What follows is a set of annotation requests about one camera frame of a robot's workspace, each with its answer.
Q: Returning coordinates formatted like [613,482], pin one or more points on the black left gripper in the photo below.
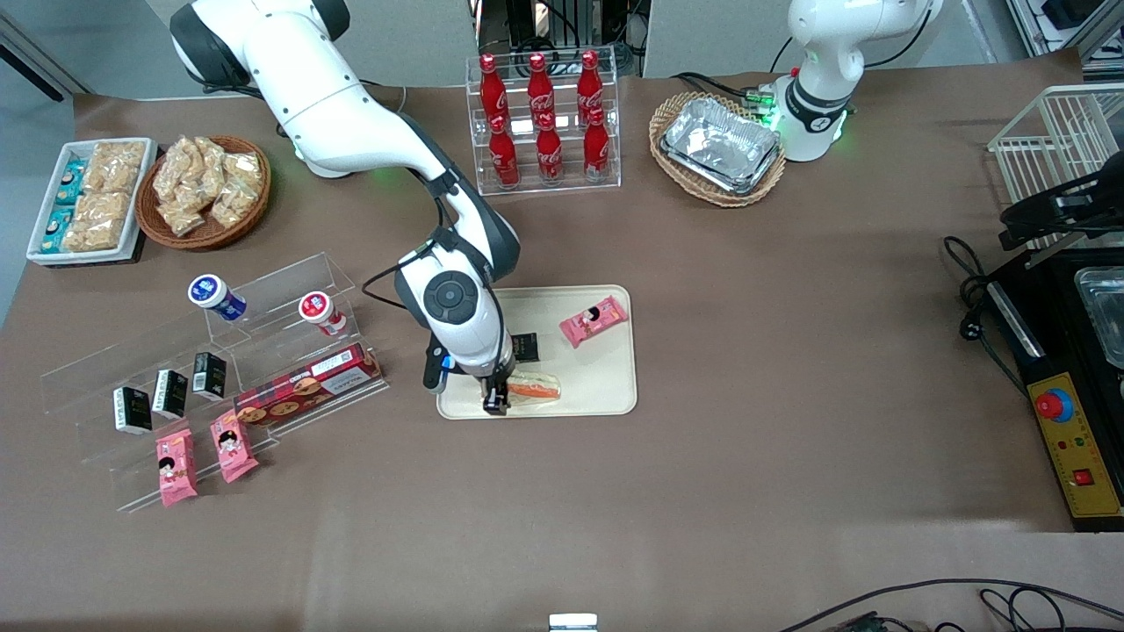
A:
[1047,209]

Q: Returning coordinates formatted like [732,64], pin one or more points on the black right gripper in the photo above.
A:
[498,386]

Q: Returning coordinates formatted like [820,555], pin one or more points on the triangular sandwich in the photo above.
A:
[536,388]

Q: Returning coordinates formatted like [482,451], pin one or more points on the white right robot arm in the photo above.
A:
[334,114]

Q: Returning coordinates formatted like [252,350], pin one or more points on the beige plastic tray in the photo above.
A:
[597,377]

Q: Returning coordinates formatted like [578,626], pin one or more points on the metal tray in machine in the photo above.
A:
[1105,312]

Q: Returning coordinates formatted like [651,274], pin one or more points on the aluminium foil tray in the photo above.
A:
[720,145]

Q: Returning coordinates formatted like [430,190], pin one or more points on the black snack packet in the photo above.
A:
[527,348]

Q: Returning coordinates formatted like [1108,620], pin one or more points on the black sealing machine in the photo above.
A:
[1045,325]

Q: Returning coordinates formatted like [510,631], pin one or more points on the pink snack packet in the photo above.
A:
[176,467]
[594,320]
[234,446]

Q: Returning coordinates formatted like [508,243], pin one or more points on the red emergency stop button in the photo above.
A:
[1054,405]

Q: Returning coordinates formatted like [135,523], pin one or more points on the red cookie box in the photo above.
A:
[307,384]

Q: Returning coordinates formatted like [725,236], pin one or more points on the red lid cup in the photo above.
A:
[318,310]

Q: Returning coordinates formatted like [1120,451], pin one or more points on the clear acrylic bottle rack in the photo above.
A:
[527,189]

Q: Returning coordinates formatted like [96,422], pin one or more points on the red cola bottle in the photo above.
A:
[596,149]
[550,154]
[493,88]
[540,86]
[589,83]
[504,158]

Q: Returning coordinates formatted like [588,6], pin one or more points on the clear acrylic tiered stand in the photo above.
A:
[281,298]

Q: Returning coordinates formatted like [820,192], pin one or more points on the small white box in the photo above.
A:
[572,623]

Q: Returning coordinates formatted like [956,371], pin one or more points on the light wicker basket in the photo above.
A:
[667,167]

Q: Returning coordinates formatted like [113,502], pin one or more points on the small black carton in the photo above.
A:
[169,394]
[133,411]
[209,376]

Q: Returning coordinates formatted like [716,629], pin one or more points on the brown wicker basket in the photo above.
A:
[250,219]

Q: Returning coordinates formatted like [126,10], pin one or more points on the blue lid cup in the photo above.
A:
[212,294]

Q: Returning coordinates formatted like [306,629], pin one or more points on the clear bag of tan snacks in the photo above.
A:
[180,171]
[237,189]
[183,218]

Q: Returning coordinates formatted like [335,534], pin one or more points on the white rectangular dish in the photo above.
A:
[145,189]

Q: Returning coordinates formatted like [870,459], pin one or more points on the tan cracker pack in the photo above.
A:
[98,221]
[114,167]

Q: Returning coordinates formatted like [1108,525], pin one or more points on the blue snack packet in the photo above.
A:
[58,230]
[72,182]

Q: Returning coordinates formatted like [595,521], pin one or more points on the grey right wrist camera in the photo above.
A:
[437,364]

